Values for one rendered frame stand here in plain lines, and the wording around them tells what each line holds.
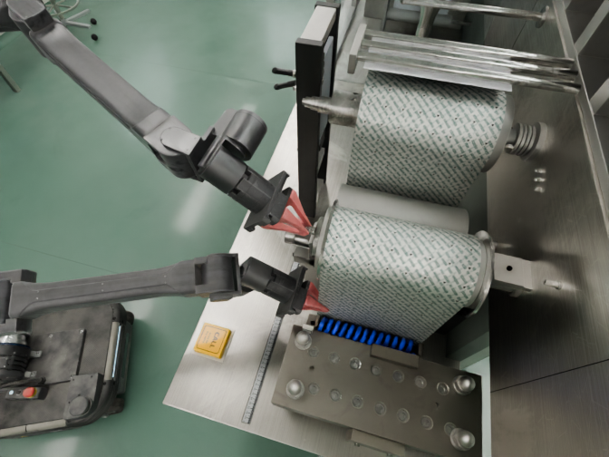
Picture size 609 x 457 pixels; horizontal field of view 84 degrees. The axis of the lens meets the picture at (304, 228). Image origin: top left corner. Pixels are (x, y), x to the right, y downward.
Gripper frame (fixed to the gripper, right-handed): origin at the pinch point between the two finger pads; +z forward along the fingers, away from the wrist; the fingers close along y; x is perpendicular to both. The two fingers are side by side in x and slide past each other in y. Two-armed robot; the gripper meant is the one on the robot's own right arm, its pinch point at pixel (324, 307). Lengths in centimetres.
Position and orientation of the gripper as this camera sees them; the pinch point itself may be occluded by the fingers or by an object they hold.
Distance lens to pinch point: 74.7
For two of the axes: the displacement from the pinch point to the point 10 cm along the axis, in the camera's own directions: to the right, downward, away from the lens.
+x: 4.8, -3.5, -8.0
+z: 8.3, 4.6, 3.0
